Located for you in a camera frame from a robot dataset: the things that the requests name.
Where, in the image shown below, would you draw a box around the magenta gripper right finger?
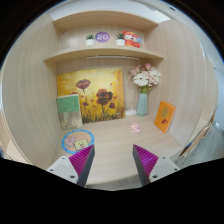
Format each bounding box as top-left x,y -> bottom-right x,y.
132,144 -> 181,187

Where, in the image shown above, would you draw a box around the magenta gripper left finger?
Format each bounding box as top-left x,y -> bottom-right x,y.
45,144 -> 96,188

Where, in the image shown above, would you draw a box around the small pink toy figure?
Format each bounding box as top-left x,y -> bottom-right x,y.
130,122 -> 141,133

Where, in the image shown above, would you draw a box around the orange leaf book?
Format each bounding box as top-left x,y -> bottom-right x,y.
154,101 -> 176,133

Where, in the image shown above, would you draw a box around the white power adapter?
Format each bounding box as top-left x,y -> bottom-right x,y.
125,106 -> 136,116

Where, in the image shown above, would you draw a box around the green and beige book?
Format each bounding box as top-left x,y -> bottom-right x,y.
57,94 -> 82,129

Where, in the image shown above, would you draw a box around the pale green ribbed vase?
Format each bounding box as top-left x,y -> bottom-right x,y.
136,93 -> 148,117

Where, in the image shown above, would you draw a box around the yellow poppy flower painting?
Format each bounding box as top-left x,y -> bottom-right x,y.
57,68 -> 125,123

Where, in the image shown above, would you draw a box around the pink white artificial flowers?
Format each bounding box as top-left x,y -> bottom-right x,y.
129,63 -> 162,94

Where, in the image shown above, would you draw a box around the white under-shelf light bar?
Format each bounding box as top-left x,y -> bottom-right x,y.
87,55 -> 140,61

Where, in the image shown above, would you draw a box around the wooden shelf board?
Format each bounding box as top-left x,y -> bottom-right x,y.
44,45 -> 164,62

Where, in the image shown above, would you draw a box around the left small potted plant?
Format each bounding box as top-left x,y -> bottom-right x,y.
86,34 -> 95,45

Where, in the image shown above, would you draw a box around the small potted plant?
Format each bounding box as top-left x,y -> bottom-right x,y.
116,33 -> 125,46
86,34 -> 95,45

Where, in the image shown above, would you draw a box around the red plush lion toy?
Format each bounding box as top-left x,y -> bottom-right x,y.
123,31 -> 142,48

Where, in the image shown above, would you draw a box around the right small potted plant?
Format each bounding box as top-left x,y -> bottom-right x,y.
116,33 -> 125,46

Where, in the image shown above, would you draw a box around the purple round number sign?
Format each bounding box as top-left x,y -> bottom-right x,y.
95,31 -> 110,43

